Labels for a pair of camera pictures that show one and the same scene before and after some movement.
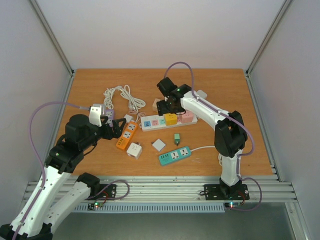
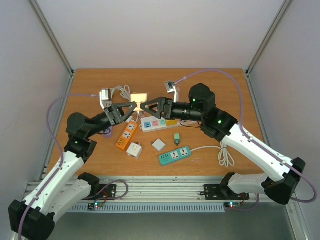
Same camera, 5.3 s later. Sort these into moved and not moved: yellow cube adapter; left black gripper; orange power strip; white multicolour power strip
Moved: left black gripper
Not moved: orange power strip; yellow cube adapter; white multicolour power strip
